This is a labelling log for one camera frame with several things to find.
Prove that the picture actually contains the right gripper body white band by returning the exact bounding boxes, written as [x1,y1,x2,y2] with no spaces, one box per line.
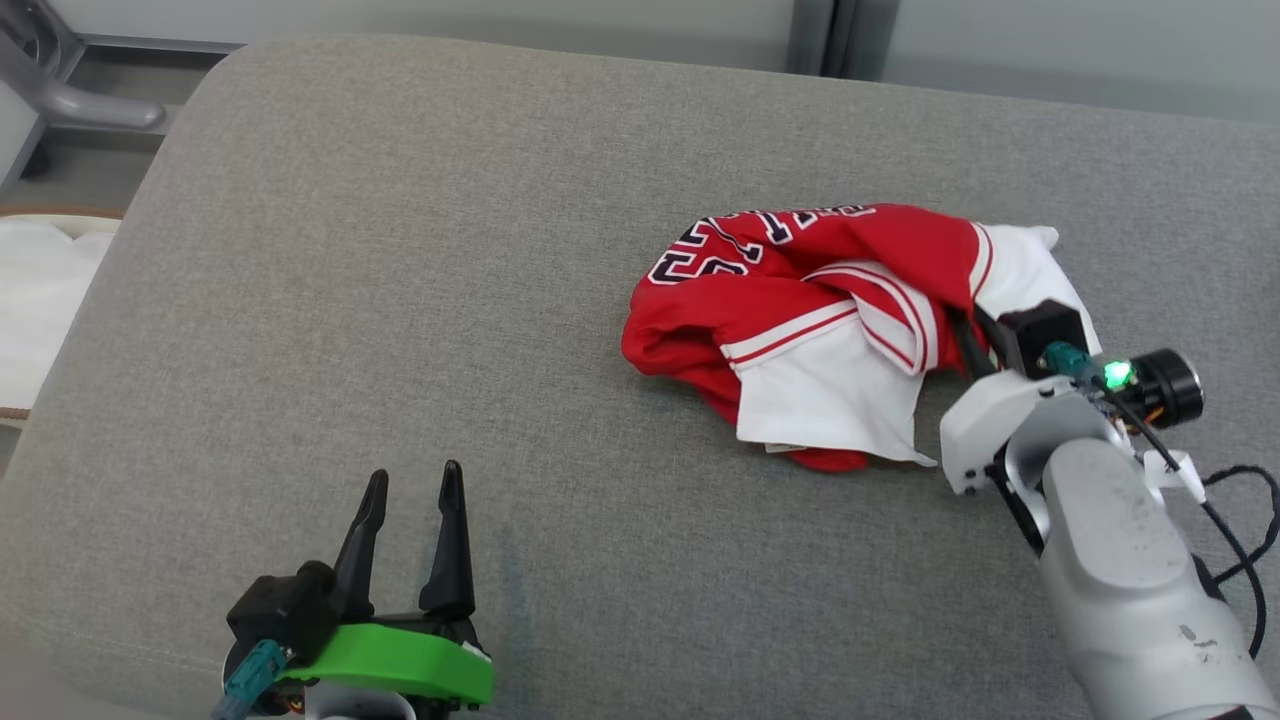
[940,370,1111,551]

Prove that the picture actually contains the grey vertical frame post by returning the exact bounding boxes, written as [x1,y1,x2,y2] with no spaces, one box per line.
[785,0,901,81]

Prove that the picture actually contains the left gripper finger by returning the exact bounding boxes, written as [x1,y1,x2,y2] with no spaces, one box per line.
[330,469,390,621]
[418,460,477,621]

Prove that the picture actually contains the white cloth in basket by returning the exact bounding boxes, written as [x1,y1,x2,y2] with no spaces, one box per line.
[0,205,126,426]

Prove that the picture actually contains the left arm cable teal plug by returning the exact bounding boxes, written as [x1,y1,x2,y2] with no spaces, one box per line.
[210,640,291,720]

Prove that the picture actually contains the grey metal tube frame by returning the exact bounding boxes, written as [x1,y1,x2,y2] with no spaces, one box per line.
[0,0,246,196]

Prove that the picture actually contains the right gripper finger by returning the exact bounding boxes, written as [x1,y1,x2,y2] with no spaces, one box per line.
[975,308,1016,366]
[950,312,998,381]

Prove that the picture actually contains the red jersey white sleeves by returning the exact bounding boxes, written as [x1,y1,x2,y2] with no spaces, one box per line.
[620,203,1103,473]

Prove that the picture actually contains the grey fabric sofa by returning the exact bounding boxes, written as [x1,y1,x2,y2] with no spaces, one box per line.
[0,35,1280,720]

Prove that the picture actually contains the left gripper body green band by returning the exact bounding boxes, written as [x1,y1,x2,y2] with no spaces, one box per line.
[280,612,494,720]

